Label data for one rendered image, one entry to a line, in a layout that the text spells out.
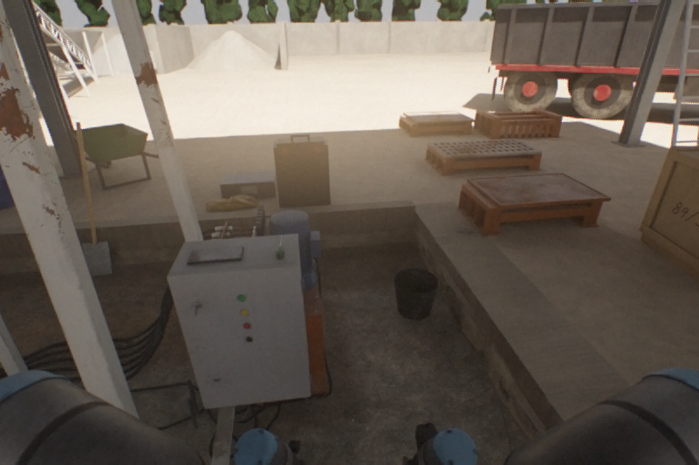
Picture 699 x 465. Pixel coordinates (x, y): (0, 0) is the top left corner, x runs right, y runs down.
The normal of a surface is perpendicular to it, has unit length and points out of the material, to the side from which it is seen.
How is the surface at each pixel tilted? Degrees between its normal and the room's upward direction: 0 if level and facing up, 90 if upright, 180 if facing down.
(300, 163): 90
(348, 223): 90
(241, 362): 90
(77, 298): 80
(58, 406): 15
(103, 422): 27
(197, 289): 90
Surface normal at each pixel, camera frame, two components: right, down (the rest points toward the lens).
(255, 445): -0.15, -0.69
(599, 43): -0.43, 0.42
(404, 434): -0.01, -0.89
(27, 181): 0.13, 0.30
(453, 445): 0.12, -0.69
